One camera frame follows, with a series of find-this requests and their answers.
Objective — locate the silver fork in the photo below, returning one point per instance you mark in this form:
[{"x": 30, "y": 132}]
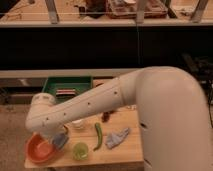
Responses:
[{"x": 131, "y": 107}]

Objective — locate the orange bowl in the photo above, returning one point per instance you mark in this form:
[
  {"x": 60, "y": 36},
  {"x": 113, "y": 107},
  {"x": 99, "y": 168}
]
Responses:
[{"x": 39, "y": 150}]

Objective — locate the white cup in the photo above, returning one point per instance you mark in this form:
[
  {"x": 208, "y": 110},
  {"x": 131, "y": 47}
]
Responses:
[{"x": 78, "y": 124}]

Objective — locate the dark red grape bunch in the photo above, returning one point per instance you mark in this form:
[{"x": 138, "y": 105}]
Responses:
[{"x": 106, "y": 115}]

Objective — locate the green plastic tray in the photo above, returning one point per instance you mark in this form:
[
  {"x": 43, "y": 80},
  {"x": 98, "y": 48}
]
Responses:
[{"x": 80, "y": 83}]

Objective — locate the green plastic cup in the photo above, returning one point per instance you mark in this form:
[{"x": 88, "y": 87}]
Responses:
[{"x": 80, "y": 151}]

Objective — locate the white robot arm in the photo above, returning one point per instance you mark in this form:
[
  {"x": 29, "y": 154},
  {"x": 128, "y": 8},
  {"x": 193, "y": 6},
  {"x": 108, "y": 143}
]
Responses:
[{"x": 172, "y": 110}]

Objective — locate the blue sponge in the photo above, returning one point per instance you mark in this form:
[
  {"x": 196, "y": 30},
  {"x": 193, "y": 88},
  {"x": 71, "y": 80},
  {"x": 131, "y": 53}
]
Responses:
[{"x": 60, "y": 140}]

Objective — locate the striped block in tray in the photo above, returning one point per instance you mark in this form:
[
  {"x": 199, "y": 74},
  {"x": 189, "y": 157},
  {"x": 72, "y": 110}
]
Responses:
[{"x": 66, "y": 93}]

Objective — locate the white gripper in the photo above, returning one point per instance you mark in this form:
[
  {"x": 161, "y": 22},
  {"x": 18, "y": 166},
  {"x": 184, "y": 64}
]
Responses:
[{"x": 50, "y": 133}]

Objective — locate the blue grey cloth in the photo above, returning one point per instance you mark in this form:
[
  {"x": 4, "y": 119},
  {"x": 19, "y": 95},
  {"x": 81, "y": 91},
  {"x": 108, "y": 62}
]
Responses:
[{"x": 114, "y": 139}]

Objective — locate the green chili pepper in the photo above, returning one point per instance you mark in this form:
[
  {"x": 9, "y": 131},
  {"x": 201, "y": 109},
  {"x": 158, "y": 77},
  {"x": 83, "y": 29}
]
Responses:
[{"x": 99, "y": 136}]

